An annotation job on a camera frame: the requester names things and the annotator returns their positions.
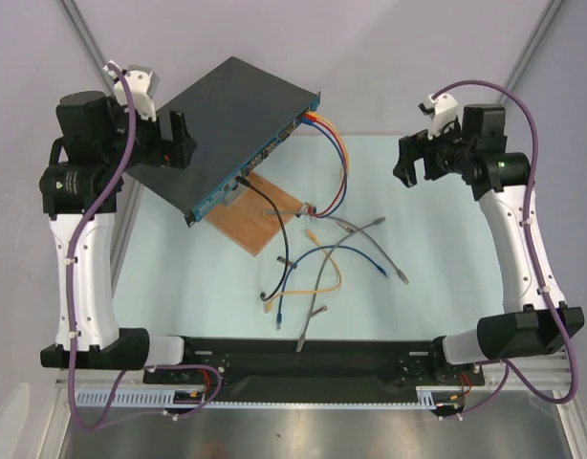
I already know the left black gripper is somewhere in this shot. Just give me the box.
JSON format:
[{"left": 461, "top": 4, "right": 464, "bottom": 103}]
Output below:
[{"left": 102, "top": 96, "right": 196, "bottom": 172}]

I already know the long grey patch cable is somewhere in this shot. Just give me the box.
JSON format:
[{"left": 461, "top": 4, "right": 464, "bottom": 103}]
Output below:
[{"left": 295, "top": 216, "right": 387, "bottom": 354}]

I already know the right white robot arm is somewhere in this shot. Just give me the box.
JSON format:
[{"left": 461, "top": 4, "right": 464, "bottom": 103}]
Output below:
[{"left": 393, "top": 96, "right": 584, "bottom": 384}]

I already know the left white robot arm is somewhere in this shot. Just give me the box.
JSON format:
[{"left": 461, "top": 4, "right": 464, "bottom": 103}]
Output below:
[{"left": 39, "top": 91, "right": 198, "bottom": 383}]

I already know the wooden board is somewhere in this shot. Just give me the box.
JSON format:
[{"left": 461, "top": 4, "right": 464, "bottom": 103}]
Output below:
[{"left": 205, "top": 172, "right": 303, "bottom": 256}]

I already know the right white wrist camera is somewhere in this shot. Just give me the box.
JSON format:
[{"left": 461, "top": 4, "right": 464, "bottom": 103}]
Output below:
[{"left": 419, "top": 93, "right": 459, "bottom": 141}]

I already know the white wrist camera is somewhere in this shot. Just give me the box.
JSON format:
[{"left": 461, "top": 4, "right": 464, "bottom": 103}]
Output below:
[
  {"left": 419, "top": 93, "right": 459, "bottom": 141},
  {"left": 103, "top": 60, "right": 159, "bottom": 121}
]

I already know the dark grey network switch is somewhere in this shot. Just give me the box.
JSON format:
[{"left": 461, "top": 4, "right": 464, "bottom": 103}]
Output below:
[{"left": 128, "top": 56, "right": 320, "bottom": 225}]

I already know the black cable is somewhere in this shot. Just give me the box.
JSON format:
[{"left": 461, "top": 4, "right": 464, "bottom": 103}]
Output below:
[{"left": 235, "top": 175, "right": 294, "bottom": 301}]

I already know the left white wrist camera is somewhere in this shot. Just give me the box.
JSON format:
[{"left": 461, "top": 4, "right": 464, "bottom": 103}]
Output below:
[{"left": 103, "top": 60, "right": 159, "bottom": 121}]

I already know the red patch cable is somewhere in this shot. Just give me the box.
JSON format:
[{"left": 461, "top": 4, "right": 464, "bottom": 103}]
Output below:
[{"left": 303, "top": 114, "right": 348, "bottom": 219}]

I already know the orange plugged patch cable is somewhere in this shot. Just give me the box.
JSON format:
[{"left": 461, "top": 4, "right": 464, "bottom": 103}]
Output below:
[{"left": 308, "top": 110, "right": 351, "bottom": 176}]

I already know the yellow loose patch cable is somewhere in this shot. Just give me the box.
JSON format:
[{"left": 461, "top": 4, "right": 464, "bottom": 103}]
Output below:
[{"left": 264, "top": 229, "right": 343, "bottom": 314}]

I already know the blue loose patch cable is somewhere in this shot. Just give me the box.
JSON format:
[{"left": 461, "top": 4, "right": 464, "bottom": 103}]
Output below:
[{"left": 273, "top": 245, "right": 390, "bottom": 332}]

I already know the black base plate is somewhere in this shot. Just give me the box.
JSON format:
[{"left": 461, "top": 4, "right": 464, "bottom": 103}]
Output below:
[{"left": 142, "top": 335, "right": 486, "bottom": 405}]

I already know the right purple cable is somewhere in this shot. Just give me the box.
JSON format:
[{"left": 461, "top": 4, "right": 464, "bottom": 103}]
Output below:
[{"left": 426, "top": 79, "right": 577, "bottom": 421}]

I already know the aluminium rail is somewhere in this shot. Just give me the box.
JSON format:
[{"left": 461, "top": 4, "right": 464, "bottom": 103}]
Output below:
[{"left": 483, "top": 350, "right": 571, "bottom": 392}]

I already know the white cable duct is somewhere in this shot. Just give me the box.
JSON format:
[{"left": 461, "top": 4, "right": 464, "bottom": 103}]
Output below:
[{"left": 76, "top": 385, "right": 467, "bottom": 409}]

